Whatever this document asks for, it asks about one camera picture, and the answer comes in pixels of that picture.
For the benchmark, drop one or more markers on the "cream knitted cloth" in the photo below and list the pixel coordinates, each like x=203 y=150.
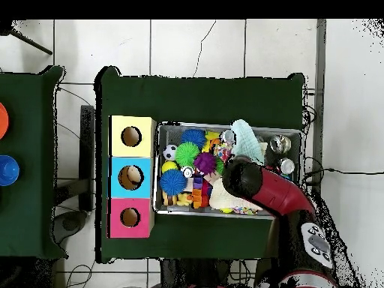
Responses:
x=222 y=198

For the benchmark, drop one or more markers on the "mint knitted cloth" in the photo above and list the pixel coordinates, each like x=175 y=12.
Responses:
x=247 y=141

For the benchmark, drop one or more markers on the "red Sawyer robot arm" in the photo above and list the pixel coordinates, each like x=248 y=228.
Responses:
x=276 y=192

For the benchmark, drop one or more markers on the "wooden box with three holes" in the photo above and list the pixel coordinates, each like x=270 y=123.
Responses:
x=144 y=180

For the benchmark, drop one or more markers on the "green koosh ball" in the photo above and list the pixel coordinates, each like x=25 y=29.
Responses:
x=187 y=154

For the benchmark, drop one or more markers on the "purple spiky toy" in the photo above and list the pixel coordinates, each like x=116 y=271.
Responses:
x=205 y=163

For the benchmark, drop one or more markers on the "small blue koosh ball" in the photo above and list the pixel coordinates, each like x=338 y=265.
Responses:
x=194 y=138

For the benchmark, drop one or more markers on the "black and white soccer ball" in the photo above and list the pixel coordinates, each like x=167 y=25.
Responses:
x=169 y=152

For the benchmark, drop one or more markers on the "large blue koosh ball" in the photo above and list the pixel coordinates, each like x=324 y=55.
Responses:
x=173 y=182

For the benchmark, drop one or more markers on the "crushed red silver can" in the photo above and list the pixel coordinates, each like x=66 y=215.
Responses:
x=228 y=136

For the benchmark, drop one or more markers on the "crushed black silver can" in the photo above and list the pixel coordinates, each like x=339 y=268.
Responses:
x=287 y=166

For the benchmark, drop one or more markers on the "black upright panel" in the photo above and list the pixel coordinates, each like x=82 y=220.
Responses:
x=87 y=150

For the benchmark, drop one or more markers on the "dark green side tablecloth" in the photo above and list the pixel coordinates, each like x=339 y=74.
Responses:
x=30 y=210

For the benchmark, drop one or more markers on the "blue bowl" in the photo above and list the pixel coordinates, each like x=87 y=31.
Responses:
x=8 y=170

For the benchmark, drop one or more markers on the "orange bowl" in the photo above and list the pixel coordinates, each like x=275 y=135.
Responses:
x=3 y=120

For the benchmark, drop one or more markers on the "black tripod leg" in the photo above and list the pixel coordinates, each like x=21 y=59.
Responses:
x=33 y=43

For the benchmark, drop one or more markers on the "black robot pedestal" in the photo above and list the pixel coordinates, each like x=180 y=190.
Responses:
x=186 y=276

